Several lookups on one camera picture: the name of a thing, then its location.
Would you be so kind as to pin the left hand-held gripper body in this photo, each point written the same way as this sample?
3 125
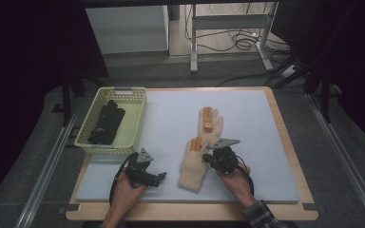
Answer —
139 172

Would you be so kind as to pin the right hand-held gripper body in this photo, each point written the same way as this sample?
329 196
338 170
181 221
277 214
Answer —
225 160

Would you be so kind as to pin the cream glove with orange fingertips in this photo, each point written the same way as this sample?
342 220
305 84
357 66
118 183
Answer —
193 167

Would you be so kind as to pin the yellow-green plastic basket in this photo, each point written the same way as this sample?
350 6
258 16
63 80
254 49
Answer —
133 126

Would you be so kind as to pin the black glove with silver emblem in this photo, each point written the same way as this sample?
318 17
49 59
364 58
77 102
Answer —
103 128

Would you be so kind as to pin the person's right hand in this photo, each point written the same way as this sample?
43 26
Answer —
236 183

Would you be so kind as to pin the person's left hand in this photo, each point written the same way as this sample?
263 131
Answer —
125 198

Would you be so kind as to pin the pale foam mat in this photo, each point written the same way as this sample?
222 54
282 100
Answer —
253 158

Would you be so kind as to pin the dark metal stand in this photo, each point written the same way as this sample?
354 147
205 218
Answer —
324 91
66 95

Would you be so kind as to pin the white power strip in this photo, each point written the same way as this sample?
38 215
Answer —
289 71

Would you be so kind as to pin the white cabinet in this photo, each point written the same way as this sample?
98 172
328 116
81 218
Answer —
130 30

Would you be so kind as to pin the aluminium rail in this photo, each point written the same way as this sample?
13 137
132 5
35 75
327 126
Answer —
49 164
345 161

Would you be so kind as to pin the white metal desk frame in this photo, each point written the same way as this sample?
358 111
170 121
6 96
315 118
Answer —
231 22

